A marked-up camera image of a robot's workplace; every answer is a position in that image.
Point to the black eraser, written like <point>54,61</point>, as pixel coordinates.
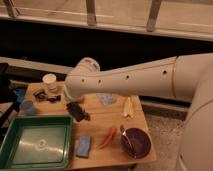
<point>76,111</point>

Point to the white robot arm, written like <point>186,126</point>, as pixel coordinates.
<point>186,78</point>

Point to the peeled banana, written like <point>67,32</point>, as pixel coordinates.
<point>128,110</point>

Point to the dark grape bunch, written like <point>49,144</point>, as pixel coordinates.
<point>87,116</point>

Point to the metal spoon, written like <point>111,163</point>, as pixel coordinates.
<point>123,131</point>

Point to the white paper cup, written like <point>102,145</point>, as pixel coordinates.
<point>50,81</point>

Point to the blue sponge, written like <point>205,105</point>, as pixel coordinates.
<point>83,147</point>

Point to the purple bowl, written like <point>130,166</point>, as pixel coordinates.
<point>139,144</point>

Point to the dark small clip object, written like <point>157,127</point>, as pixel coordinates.
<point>40,95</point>

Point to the blue plastic cup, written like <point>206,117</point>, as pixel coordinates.
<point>28,107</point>

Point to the green plastic tray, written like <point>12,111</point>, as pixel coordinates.
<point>37,143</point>

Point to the wooden window railing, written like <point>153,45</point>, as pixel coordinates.
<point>192,19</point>

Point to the black handled tool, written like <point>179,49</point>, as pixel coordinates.
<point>54,99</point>

